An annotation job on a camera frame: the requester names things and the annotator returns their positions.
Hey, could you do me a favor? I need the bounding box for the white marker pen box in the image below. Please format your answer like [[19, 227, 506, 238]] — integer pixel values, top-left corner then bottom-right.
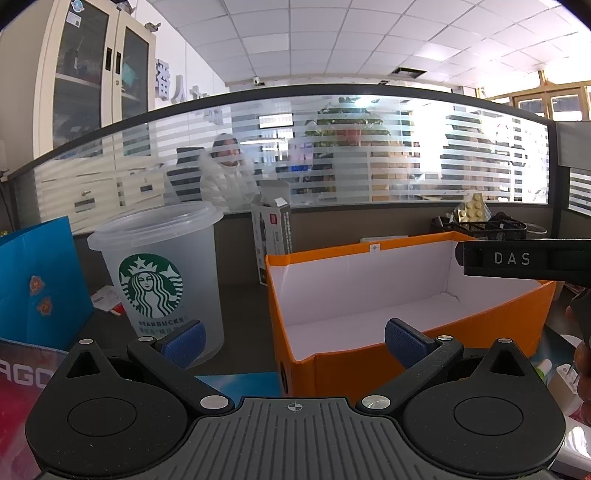
[[250, 180, 293, 286]]

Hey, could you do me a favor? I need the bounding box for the white paper slip red print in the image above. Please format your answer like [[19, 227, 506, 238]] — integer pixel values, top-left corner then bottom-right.
[[91, 285, 125, 316]]

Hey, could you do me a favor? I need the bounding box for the frosted Starbucks plastic cup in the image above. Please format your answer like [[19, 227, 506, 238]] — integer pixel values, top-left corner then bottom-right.
[[87, 201, 224, 367]]

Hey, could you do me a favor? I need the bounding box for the beige glass-door cabinet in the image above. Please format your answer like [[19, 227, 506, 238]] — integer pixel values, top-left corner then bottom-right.
[[1, 1, 156, 172]]

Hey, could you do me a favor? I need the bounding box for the black mesh desk organizer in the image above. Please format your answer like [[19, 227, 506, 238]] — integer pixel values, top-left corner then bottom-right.
[[430, 212, 528, 240]]

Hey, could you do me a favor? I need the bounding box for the colourful AGON desk mat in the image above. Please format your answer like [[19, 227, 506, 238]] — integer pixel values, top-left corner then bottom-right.
[[0, 339, 66, 480]]

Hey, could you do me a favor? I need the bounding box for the yellow pill blister pack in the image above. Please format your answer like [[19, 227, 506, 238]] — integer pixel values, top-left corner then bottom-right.
[[453, 192, 492, 223]]

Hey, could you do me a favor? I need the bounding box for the blue paper bag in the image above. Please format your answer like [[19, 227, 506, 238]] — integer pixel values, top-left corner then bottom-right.
[[0, 217, 94, 350]]

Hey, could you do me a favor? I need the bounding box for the operator right hand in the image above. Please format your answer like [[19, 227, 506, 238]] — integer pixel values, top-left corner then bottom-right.
[[566, 289, 591, 426]]

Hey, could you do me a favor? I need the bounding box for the person in white jacket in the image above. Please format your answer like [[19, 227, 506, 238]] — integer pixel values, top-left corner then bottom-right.
[[198, 133, 259, 212]]

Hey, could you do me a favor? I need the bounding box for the orange cardboard box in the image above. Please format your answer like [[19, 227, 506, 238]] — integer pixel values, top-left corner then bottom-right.
[[266, 233, 556, 402]]

